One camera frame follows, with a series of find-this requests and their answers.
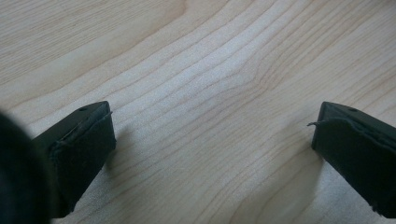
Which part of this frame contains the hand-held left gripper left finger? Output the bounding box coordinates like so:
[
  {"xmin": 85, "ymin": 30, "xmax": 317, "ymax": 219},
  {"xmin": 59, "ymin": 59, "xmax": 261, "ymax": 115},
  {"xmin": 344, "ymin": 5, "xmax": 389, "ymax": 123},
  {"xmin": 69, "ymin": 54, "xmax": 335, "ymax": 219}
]
[{"xmin": 31, "ymin": 100, "xmax": 118, "ymax": 218}]

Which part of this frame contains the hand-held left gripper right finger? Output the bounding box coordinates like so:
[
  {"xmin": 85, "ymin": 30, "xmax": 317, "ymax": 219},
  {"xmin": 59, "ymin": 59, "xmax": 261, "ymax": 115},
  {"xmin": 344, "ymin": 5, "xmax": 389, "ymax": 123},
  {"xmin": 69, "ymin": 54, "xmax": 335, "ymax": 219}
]
[{"xmin": 307, "ymin": 101, "xmax": 396, "ymax": 219}]

